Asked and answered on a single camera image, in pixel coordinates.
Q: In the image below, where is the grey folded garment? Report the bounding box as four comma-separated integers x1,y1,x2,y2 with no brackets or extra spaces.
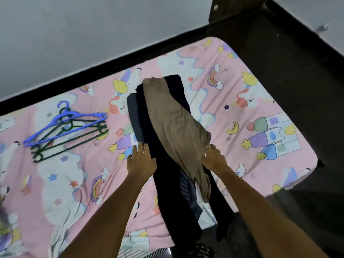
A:
126,92,146,144

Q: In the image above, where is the person's left forearm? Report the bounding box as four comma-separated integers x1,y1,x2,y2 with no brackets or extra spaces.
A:
60,172,154,258

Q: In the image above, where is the pink cartoon print bedsheet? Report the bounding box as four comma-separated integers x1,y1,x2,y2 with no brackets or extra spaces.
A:
0,37,319,258

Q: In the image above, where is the person's left hand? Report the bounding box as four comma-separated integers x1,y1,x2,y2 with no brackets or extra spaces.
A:
126,142,158,181

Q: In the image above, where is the dark wooden bed frame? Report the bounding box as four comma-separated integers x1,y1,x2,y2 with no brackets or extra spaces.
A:
0,0,344,258

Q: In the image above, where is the person's right forearm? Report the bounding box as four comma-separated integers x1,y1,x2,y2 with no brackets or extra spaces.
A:
212,166,329,258

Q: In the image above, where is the tan garment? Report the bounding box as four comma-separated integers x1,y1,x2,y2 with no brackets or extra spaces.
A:
142,76,212,204

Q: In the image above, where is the white garment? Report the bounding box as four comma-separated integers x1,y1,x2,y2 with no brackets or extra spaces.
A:
195,182,219,230

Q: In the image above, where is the dark navy garment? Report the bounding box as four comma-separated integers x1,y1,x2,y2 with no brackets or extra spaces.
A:
135,75,235,248

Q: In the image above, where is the person's right hand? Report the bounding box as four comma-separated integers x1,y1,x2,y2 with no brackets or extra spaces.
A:
200,144,229,175

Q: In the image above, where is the navy pinstriped garment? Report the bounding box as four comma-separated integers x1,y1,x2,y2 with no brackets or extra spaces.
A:
178,169,204,221

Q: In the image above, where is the green plastic hanger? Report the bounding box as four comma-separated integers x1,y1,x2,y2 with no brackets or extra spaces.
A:
30,107,108,156
32,115,109,163

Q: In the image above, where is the blue plastic hanger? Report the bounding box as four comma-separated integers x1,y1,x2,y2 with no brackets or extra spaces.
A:
23,100,108,148

